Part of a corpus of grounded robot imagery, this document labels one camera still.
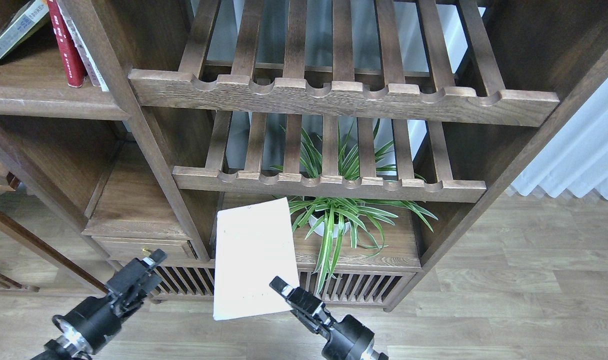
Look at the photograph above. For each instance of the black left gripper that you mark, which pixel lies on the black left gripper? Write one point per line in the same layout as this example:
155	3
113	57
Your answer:
96	321

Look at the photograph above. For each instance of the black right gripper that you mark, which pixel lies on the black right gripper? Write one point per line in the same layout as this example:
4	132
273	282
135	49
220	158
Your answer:
348	339

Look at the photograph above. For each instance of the lavender white paperback book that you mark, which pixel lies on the lavender white paperback book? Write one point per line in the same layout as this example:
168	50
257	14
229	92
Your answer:
253	244

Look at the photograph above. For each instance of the red paperback book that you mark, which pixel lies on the red paperback book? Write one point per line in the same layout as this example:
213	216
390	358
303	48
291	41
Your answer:
73	64

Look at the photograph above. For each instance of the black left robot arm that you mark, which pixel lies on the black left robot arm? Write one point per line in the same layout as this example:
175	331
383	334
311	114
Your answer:
90	325

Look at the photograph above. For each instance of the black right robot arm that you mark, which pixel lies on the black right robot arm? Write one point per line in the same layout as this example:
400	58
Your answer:
348	339

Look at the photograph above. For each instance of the green spider plant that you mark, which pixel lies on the green spider plant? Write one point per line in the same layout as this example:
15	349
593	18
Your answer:
336	218

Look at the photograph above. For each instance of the dark wooden bookshelf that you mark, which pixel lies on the dark wooden bookshelf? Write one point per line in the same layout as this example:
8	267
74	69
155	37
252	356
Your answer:
205	112

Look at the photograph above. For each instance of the upright brown-spined book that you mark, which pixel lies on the upright brown-spined book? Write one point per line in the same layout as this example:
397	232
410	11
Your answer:
87	60

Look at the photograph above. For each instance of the upright white book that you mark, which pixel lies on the upright white book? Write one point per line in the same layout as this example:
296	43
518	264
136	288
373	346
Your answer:
85	18

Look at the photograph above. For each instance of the white pleated curtain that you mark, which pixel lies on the white pleated curtain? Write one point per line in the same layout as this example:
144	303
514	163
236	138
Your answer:
576	159

